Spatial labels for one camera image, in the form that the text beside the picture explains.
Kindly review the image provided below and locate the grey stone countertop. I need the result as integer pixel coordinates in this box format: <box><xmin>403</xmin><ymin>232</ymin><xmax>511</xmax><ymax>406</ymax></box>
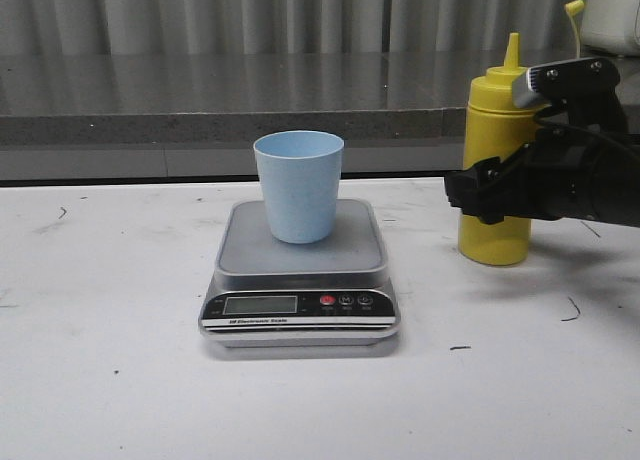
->
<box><xmin>0</xmin><ymin>49</ymin><xmax>640</xmax><ymax>146</ymax></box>

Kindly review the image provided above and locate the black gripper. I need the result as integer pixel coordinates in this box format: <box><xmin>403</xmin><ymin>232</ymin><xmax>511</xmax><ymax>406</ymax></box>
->
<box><xmin>445</xmin><ymin>127</ymin><xmax>600</xmax><ymax>225</ymax></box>

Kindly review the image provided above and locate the white kitchen appliance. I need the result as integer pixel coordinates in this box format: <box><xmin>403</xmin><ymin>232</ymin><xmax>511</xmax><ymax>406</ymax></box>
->
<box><xmin>581</xmin><ymin>0</ymin><xmax>639</xmax><ymax>57</ymax></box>

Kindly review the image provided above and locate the light blue plastic cup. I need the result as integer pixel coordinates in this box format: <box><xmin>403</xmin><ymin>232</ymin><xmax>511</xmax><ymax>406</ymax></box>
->
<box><xmin>253</xmin><ymin>130</ymin><xmax>344</xmax><ymax>244</ymax></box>

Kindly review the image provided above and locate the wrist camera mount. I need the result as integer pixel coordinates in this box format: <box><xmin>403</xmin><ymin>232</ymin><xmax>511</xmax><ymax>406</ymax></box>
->
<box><xmin>512</xmin><ymin>57</ymin><xmax>629</xmax><ymax>133</ymax></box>

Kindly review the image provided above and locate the silver electronic kitchen scale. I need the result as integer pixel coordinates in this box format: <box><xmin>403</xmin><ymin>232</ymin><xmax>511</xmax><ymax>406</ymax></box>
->
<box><xmin>198</xmin><ymin>199</ymin><xmax>401</xmax><ymax>359</ymax></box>

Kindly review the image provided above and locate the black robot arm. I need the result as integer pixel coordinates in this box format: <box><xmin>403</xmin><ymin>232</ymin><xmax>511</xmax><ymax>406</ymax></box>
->
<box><xmin>445</xmin><ymin>127</ymin><xmax>639</xmax><ymax>227</ymax></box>

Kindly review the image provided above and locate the yellow squeeze bottle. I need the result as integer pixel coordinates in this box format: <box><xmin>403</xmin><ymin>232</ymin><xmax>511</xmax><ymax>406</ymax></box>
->
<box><xmin>458</xmin><ymin>32</ymin><xmax>546</xmax><ymax>266</ymax></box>

